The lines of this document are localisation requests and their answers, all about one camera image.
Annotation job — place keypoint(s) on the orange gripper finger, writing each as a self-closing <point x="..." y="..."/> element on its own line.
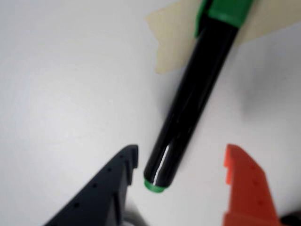
<point x="249" y="195"/>

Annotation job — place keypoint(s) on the long beige masking tape strip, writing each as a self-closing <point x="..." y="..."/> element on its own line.
<point x="171" y="47"/>

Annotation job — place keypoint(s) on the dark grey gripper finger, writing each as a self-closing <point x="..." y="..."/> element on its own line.
<point x="101" y="197"/>

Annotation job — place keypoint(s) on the green and black marker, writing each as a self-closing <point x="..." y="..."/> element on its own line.
<point x="197" y="106"/>

